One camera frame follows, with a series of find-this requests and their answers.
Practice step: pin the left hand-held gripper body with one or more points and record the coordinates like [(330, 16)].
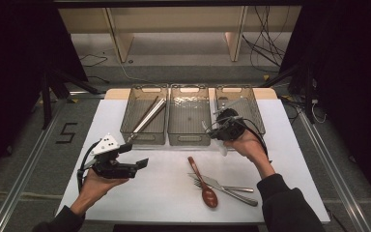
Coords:
[(105, 146)]

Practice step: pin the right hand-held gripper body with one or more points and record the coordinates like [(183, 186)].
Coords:
[(235, 124)]

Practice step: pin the smoky clear plastic bin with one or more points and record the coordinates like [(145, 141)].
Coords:
[(189, 119), (135, 109), (254, 106)]

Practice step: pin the brown wooden chopstick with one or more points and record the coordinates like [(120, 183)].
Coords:
[(146, 112)]

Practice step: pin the metal table knife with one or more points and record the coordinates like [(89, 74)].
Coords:
[(215, 183)]

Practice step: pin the metal fork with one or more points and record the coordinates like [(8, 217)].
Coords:
[(238, 188)]

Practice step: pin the brown wooden spoon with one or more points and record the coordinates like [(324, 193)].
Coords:
[(209, 197)]

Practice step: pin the person's right hand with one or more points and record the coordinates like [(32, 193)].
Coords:
[(249, 146)]

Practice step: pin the person's left hand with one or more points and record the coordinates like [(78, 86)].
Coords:
[(96, 187)]

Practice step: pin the white table sheet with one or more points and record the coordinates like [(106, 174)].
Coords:
[(161, 199)]

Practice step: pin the black tripod stand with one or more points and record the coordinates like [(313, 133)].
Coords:
[(46, 103)]

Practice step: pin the black metal stand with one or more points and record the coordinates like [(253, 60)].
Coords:
[(308, 93)]

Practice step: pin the black curtain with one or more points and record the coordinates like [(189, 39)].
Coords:
[(13, 80), (351, 80)]

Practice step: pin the beige wooden desk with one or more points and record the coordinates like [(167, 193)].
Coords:
[(180, 19)]

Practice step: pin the aluminium floor rail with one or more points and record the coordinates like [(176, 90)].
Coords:
[(331, 161), (22, 183)]

